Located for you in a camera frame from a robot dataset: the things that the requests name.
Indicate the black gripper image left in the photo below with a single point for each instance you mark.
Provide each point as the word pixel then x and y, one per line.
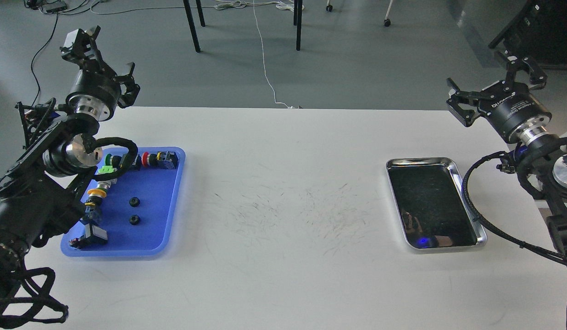
pixel 92 92

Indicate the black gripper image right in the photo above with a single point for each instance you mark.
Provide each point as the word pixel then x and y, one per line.
pixel 511 109

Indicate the black gear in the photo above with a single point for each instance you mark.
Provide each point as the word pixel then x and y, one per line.
pixel 134 219
pixel 134 202

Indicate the silver metal tray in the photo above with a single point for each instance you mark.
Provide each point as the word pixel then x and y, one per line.
pixel 433 214

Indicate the blue plastic tray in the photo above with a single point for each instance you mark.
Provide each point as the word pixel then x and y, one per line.
pixel 157 190

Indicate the black equipment cart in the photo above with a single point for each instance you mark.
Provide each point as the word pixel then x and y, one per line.
pixel 539 31

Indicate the black power strip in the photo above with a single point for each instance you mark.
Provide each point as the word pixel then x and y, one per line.
pixel 54 6

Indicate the black table leg left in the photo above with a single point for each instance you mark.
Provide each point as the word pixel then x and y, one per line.
pixel 191 24

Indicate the black table leg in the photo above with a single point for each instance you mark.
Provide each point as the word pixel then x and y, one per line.
pixel 298 7
pixel 191 24

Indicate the black table leg right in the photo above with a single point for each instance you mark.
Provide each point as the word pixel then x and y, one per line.
pixel 298 7

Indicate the green push button switch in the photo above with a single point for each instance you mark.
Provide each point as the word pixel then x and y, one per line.
pixel 116 162

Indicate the red push button switch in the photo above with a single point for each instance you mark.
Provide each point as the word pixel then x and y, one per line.
pixel 160 160

